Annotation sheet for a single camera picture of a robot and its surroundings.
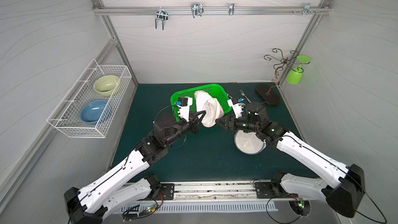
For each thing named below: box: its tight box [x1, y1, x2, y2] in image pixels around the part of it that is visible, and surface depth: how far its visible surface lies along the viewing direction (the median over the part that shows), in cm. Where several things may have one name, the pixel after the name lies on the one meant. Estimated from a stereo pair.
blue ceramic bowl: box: [79, 100, 108, 125], surface depth 65 cm
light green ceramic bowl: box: [93, 75, 120, 97], surface depth 73 cm
